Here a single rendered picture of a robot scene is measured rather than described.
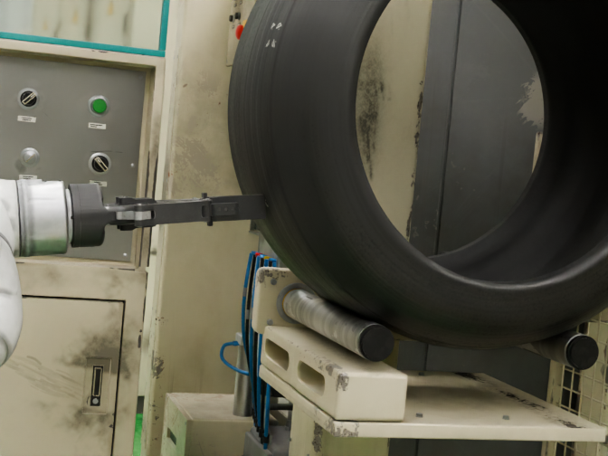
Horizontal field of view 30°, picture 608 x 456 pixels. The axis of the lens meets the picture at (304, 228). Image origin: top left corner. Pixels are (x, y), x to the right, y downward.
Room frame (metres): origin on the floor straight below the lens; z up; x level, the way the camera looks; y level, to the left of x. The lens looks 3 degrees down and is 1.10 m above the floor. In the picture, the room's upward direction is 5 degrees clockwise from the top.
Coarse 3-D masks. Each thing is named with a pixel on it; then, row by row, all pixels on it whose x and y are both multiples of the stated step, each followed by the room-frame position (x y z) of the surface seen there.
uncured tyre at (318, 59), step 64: (320, 0) 1.31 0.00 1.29; (384, 0) 1.30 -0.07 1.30; (512, 0) 1.67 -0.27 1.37; (576, 0) 1.66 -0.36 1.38; (256, 64) 1.37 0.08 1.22; (320, 64) 1.29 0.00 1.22; (576, 64) 1.70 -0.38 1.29; (256, 128) 1.36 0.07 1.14; (320, 128) 1.29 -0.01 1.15; (576, 128) 1.70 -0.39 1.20; (256, 192) 1.43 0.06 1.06; (320, 192) 1.30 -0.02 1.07; (576, 192) 1.69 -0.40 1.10; (320, 256) 1.34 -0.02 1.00; (384, 256) 1.32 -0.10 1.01; (448, 256) 1.65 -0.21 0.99; (512, 256) 1.68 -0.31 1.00; (576, 256) 1.61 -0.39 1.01; (384, 320) 1.37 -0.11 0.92; (448, 320) 1.35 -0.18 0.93; (512, 320) 1.37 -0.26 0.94; (576, 320) 1.43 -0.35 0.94
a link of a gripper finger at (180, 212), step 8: (136, 208) 1.29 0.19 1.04; (144, 208) 1.30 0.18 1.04; (152, 208) 1.31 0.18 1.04; (160, 208) 1.31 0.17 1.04; (168, 208) 1.32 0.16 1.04; (176, 208) 1.32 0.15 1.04; (184, 208) 1.33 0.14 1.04; (192, 208) 1.33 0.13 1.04; (200, 208) 1.34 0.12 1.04; (152, 216) 1.31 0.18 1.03; (160, 216) 1.31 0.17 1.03; (168, 216) 1.32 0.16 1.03; (176, 216) 1.32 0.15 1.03; (184, 216) 1.33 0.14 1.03; (192, 216) 1.33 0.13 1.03; (200, 216) 1.34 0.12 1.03; (208, 216) 1.34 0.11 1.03; (136, 224) 1.29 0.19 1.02; (144, 224) 1.30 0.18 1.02; (152, 224) 1.31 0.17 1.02
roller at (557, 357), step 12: (564, 336) 1.45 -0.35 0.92; (576, 336) 1.43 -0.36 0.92; (528, 348) 1.53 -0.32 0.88; (540, 348) 1.49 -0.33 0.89; (552, 348) 1.46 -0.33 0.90; (564, 348) 1.43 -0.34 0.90; (576, 348) 1.42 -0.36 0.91; (588, 348) 1.43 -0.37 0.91; (564, 360) 1.44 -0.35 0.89; (576, 360) 1.42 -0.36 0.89; (588, 360) 1.43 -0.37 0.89
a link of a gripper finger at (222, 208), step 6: (204, 204) 1.34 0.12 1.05; (210, 204) 1.35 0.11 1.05; (216, 204) 1.36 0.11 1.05; (222, 204) 1.37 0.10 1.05; (228, 204) 1.37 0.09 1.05; (234, 204) 1.37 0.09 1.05; (204, 210) 1.34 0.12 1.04; (210, 210) 1.35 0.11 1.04; (216, 210) 1.36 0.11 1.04; (222, 210) 1.37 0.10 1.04; (228, 210) 1.37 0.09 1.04; (234, 210) 1.37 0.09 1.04; (204, 216) 1.34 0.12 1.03
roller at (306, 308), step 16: (288, 304) 1.63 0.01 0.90; (304, 304) 1.57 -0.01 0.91; (320, 304) 1.53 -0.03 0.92; (304, 320) 1.56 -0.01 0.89; (320, 320) 1.49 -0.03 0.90; (336, 320) 1.44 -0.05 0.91; (352, 320) 1.40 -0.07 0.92; (368, 320) 1.38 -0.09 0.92; (336, 336) 1.43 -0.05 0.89; (352, 336) 1.37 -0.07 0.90; (368, 336) 1.34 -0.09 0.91; (384, 336) 1.35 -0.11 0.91; (368, 352) 1.34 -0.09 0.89; (384, 352) 1.35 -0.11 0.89
